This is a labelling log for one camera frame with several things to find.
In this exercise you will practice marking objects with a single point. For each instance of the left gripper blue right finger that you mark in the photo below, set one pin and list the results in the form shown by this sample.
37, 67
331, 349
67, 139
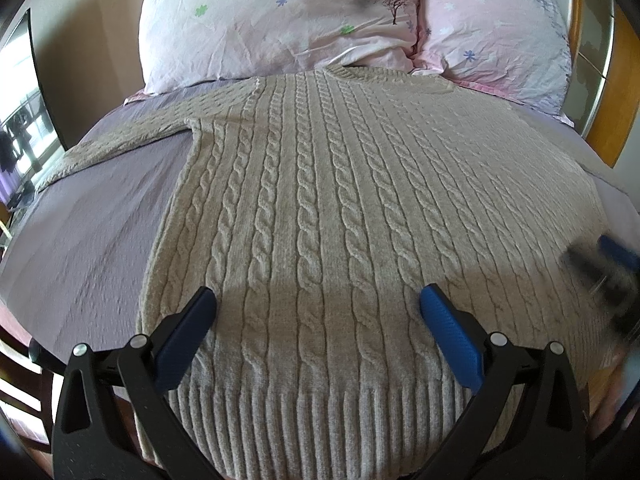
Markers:
525, 417

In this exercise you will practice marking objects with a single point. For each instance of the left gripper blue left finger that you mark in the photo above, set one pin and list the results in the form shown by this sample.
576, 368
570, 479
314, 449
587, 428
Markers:
90, 440

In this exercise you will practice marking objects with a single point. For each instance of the beige cable knit sweater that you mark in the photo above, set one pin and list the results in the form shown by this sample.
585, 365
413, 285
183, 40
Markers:
347, 420

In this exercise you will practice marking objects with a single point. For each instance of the lilac bed sheet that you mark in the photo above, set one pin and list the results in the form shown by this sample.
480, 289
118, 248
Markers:
85, 229

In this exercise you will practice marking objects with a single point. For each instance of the pink floral pillow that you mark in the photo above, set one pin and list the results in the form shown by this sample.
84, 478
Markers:
517, 50

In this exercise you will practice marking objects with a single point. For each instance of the dark framed window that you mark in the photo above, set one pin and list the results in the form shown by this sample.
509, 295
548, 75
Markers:
29, 140

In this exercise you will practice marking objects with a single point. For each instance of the white floral pillow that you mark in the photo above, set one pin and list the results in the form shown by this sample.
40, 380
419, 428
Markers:
185, 42

